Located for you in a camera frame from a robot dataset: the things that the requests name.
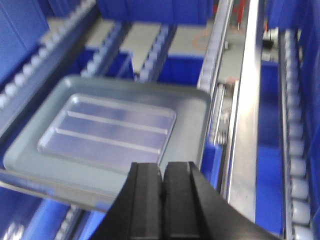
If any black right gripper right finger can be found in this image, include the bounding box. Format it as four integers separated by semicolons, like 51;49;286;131
163;162;277;240

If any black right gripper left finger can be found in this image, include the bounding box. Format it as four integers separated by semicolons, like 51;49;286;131
93;162;162;240

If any small silver ribbed tray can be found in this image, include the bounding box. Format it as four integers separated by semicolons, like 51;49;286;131
37;93;176;172

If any large grey tray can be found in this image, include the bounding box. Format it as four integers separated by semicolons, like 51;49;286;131
3;75;210;210

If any steel shelf divider rail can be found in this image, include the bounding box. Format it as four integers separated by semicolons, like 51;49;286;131
221;0;265;222

